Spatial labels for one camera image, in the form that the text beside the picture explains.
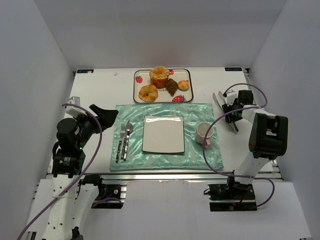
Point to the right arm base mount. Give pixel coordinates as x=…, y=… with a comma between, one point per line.
x=225, y=199

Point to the strawberry pattern tray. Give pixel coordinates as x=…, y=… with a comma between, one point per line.
x=141, y=78

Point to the silver fork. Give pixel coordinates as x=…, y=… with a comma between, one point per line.
x=122, y=133

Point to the white square plate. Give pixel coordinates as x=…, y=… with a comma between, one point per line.
x=163, y=135

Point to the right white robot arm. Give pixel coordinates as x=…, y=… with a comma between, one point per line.
x=268, y=137

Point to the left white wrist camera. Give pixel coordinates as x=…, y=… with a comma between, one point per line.
x=72, y=106

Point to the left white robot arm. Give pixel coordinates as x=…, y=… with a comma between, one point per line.
x=73, y=194

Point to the tall orange muffin bread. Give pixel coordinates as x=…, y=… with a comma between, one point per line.
x=159, y=76

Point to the pink ceramic mug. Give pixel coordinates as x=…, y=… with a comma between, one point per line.
x=203, y=134

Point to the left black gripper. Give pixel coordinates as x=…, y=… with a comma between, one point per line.
x=99, y=119

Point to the silver table knife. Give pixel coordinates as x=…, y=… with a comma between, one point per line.
x=128, y=131

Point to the aluminium table frame rail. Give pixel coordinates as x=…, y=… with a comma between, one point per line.
x=164, y=176

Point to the small round bread roll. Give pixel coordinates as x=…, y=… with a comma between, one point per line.
x=183, y=85

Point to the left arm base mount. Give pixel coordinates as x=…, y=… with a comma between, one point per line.
x=109, y=194

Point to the green satin placemat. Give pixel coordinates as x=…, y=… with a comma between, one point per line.
x=192, y=159

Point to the brown chocolate croissant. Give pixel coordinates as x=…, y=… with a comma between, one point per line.
x=171, y=86

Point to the round glazed bun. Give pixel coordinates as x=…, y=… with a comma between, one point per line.
x=148, y=93

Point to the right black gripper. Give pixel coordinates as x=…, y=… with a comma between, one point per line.
x=230, y=113

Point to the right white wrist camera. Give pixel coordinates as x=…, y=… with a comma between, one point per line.
x=230, y=97

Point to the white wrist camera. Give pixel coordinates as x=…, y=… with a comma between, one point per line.
x=72, y=106
x=230, y=97

